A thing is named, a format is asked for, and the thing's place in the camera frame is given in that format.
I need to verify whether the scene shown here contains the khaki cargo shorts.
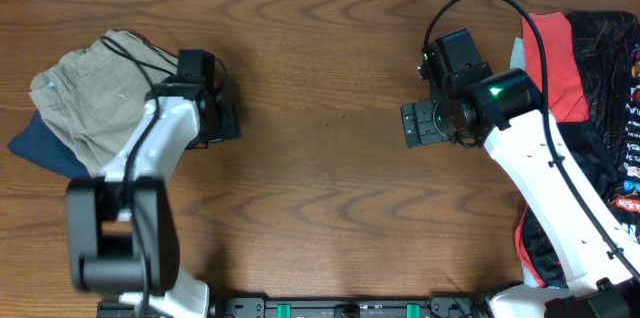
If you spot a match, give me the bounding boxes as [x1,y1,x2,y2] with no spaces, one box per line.
[30,41,149,175]

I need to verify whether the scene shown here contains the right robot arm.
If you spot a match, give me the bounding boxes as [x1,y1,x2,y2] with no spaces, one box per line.
[401,69,639,317]

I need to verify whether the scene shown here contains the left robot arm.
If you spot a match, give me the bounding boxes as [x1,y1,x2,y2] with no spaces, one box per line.
[66,83,238,317]

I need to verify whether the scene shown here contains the light blue garment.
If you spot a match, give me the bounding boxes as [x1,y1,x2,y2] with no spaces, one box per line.
[510,37,526,70]

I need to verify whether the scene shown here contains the red garment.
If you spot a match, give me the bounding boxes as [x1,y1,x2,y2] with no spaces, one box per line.
[514,12,589,287]

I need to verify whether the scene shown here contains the black printed shirt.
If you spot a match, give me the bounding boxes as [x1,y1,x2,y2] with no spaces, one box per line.
[519,10,640,289]

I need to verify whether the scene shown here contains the folded navy blue shorts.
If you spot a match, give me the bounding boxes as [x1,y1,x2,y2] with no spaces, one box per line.
[7,111,89,179]

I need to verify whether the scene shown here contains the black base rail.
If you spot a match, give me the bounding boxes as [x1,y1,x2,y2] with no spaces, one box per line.
[208,296,491,318]

